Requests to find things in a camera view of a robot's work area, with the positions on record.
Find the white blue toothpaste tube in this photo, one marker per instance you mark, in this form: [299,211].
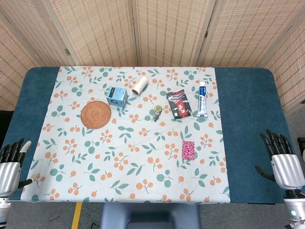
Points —
[202,100]

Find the yellow floor tape strip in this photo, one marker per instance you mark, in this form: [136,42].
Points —
[77,214]

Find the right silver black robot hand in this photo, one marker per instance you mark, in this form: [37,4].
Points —
[288,170]

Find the pink patterned card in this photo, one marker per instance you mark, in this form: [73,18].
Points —
[188,150]

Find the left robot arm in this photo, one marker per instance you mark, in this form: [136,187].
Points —
[4,210]

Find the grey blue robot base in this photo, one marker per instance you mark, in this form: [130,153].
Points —
[150,214]

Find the green black correction tape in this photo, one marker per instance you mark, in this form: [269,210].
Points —
[157,112]

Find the small blue cardboard box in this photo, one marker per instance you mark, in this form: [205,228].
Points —
[116,96]

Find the dark red snack packet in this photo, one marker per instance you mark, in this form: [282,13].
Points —
[179,105]

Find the white black device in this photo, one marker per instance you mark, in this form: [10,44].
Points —
[301,146]

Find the floral print tablecloth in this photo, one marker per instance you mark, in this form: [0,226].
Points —
[133,148]

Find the teal table cover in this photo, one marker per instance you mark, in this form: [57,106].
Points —
[247,119]

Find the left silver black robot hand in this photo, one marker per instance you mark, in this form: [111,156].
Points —
[9,176]

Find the beige paper roll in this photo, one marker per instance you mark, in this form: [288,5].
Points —
[140,85]

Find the metal screen hinge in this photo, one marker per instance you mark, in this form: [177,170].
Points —
[206,33]
[68,52]

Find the woven bamboo screen panel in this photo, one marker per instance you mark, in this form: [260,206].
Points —
[247,31]
[290,64]
[95,31]
[171,31]
[12,71]
[31,28]

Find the round woven rattan coaster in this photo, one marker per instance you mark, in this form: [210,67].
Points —
[96,115]

